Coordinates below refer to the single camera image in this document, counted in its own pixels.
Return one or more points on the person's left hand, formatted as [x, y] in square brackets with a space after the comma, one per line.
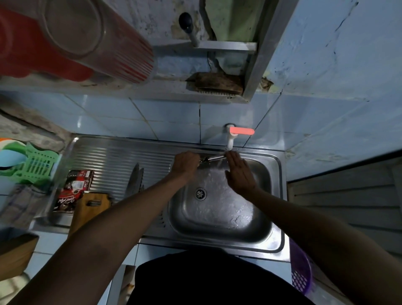
[185, 166]

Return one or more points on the person's right hand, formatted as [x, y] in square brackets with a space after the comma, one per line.
[240, 177]

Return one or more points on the knives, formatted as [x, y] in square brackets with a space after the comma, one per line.
[213, 158]

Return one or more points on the small wooden cutting board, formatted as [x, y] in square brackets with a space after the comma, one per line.
[91, 210]

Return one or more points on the person's right forearm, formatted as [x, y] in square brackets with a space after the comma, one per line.
[336, 245]

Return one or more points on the person's left forearm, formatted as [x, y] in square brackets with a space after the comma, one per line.
[100, 238]

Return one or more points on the person's black clothing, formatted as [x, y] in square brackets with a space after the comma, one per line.
[220, 279]

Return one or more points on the stainless steel sink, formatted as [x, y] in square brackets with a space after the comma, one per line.
[110, 157]

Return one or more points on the wooden scrub brush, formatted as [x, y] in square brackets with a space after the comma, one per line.
[218, 83]

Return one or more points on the grey slatted wooden door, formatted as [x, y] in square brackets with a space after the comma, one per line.
[345, 204]

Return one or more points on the red black sachet pack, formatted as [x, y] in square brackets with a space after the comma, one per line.
[75, 191]

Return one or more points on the purple plastic basket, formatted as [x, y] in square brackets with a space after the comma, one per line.
[301, 273]

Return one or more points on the red striped drinking glass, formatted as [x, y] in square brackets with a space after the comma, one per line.
[110, 41]

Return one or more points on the green plastic basket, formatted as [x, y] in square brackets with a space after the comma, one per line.
[37, 166]

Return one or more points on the checked dishcloth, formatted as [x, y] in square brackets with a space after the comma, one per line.
[22, 207]

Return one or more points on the light blue plastic scoop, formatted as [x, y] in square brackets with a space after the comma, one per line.
[11, 158]

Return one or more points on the red plastic cup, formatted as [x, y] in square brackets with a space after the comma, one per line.
[31, 53]

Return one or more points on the wooden knife block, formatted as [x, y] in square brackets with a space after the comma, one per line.
[15, 257]

